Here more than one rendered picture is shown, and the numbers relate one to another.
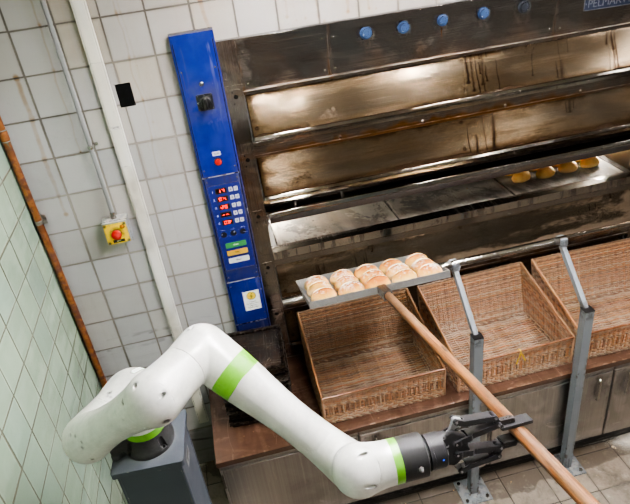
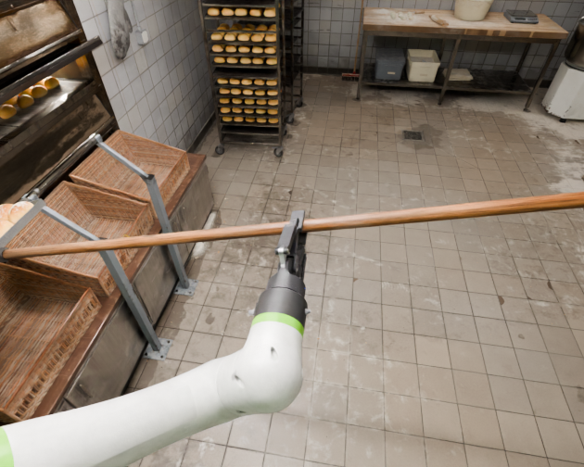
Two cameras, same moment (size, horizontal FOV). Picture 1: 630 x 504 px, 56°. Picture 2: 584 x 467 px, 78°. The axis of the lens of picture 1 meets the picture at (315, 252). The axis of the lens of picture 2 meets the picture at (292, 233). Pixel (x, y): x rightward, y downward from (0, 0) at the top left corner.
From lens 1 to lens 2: 0.87 m
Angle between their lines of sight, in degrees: 57
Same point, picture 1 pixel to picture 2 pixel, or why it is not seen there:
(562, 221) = (69, 134)
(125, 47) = not seen: outside the picture
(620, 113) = (56, 27)
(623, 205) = (99, 107)
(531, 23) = not seen: outside the picture
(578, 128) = (33, 45)
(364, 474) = (294, 366)
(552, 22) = not seen: outside the picture
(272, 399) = (94, 437)
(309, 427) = (167, 406)
